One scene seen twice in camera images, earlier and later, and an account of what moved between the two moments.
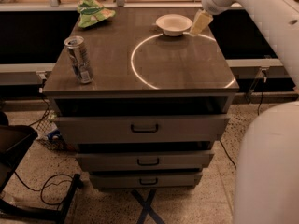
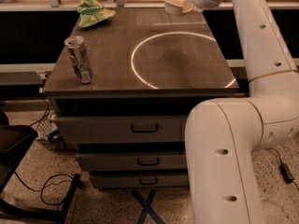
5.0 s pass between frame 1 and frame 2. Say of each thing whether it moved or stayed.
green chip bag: stayed
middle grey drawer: stayed
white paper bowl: moved
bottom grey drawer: stayed
